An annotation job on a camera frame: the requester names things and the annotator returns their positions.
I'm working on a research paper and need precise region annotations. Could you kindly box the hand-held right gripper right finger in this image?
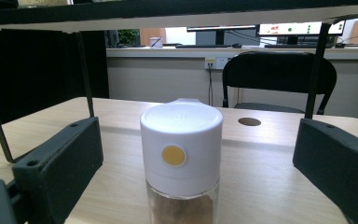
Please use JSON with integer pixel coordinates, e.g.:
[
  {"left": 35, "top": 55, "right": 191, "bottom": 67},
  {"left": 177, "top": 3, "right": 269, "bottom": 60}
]
[{"left": 292, "top": 118, "right": 358, "bottom": 224}]

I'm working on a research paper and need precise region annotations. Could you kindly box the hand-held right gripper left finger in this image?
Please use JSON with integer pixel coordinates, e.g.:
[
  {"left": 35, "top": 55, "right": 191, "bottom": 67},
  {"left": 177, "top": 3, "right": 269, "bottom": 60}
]
[{"left": 11, "top": 117, "right": 104, "bottom": 224}]

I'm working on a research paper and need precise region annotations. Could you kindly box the white-lid jar with brown spice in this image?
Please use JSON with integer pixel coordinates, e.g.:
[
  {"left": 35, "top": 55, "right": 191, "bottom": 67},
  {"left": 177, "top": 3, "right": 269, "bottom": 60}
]
[{"left": 139, "top": 97, "right": 225, "bottom": 224}]

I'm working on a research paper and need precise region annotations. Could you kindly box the black shelf with metal legs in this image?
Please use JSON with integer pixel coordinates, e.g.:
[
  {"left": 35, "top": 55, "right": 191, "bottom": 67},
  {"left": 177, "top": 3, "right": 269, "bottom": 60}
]
[{"left": 0, "top": 0, "right": 358, "bottom": 164}]

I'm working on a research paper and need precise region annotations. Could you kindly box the black curtain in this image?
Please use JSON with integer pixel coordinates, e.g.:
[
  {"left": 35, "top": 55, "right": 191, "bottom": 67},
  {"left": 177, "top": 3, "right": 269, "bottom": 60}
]
[{"left": 0, "top": 29, "right": 110, "bottom": 132}]

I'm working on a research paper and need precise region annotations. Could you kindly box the black folding chair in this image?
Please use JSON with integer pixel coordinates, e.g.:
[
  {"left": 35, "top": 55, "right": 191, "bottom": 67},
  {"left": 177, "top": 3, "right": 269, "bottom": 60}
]
[{"left": 222, "top": 50, "right": 338, "bottom": 116}]

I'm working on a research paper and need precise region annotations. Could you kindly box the black keyboard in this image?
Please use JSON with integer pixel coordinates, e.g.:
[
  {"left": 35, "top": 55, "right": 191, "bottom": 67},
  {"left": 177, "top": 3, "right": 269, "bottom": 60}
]
[
  {"left": 175, "top": 44, "right": 229, "bottom": 49},
  {"left": 264, "top": 44, "right": 318, "bottom": 49}
]

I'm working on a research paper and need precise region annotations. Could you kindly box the bright-screen monitor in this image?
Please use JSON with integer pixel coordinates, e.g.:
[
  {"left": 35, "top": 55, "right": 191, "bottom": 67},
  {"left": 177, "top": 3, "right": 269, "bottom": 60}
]
[{"left": 255, "top": 21, "right": 346, "bottom": 45}]

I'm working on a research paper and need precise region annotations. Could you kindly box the green plant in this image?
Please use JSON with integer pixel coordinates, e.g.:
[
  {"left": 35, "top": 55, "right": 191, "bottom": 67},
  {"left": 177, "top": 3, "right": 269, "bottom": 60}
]
[{"left": 117, "top": 29, "right": 141, "bottom": 46}]

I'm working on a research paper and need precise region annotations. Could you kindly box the white counter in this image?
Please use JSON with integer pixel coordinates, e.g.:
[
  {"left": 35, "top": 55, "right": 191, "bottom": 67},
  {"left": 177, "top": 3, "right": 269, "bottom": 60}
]
[{"left": 105, "top": 46, "right": 358, "bottom": 61}]

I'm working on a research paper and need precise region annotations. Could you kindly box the clear cup with pen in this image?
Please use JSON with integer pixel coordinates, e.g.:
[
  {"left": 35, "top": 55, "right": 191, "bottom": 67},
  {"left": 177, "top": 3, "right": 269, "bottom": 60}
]
[{"left": 148, "top": 36, "right": 164, "bottom": 49}]

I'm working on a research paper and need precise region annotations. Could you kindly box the dark-screen monitor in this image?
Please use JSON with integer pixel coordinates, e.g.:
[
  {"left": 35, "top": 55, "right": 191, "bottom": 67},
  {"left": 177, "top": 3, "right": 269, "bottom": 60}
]
[{"left": 186, "top": 25, "right": 257, "bottom": 47}]

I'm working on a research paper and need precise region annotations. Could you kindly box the black power cable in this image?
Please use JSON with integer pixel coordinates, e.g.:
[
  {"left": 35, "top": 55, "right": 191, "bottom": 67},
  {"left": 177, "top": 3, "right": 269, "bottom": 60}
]
[{"left": 208, "top": 66, "right": 214, "bottom": 106}]

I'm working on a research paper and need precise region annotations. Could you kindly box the white wall socket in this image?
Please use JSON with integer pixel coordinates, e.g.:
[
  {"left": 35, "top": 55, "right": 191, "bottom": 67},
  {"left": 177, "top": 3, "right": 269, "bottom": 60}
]
[{"left": 204, "top": 56, "right": 231, "bottom": 70}]

